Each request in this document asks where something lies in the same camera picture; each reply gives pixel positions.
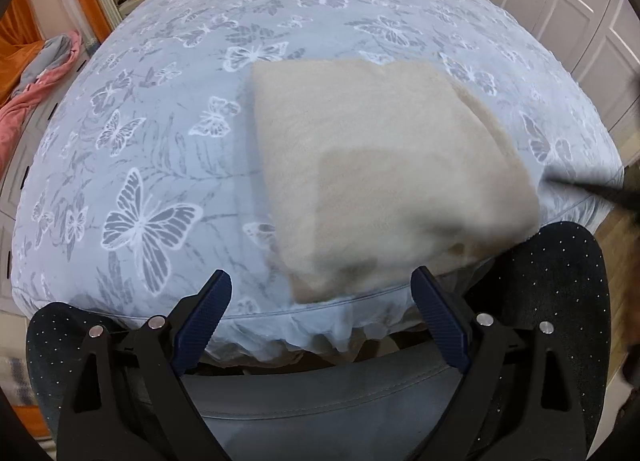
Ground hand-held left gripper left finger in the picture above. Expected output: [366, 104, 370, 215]
[57, 269, 233, 461]

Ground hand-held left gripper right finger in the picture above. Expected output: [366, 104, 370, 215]
[410, 266, 583, 461]

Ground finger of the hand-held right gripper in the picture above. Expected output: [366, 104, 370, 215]
[542, 173, 640, 214]

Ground cream sweater with black hearts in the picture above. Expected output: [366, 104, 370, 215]
[250, 58, 543, 304]

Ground grey fabric bed base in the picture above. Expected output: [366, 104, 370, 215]
[182, 341, 466, 461]

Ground white wardrobe doors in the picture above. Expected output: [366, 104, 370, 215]
[450, 0, 640, 162]

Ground bed with butterfly sheet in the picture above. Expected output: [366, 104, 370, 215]
[12, 0, 626, 367]

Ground pink blanket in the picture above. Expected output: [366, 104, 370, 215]
[0, 31, 83, 152]

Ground grey cloth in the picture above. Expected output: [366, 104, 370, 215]
[10, 36, 76, 96]

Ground white nightstand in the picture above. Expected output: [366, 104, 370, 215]
[117, 0, 160, 18]

